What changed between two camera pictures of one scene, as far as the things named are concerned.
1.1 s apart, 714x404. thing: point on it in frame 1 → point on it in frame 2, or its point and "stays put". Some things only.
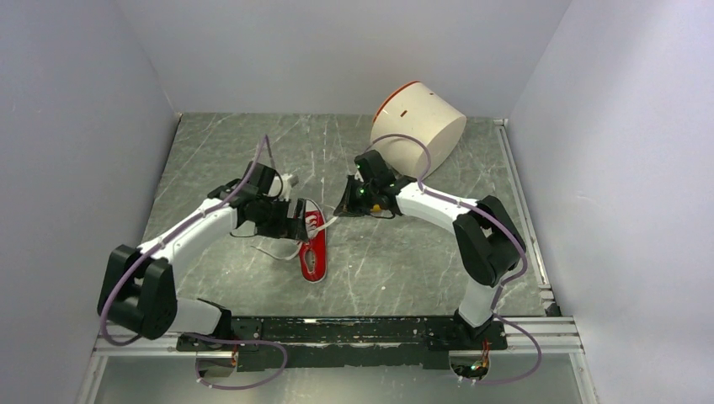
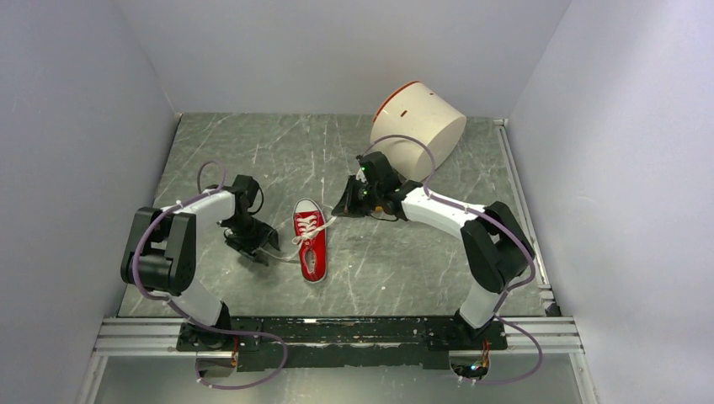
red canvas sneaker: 313,252 stays put
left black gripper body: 270,211 → 247,233
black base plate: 341,343 stays put
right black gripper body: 366,193 stays put
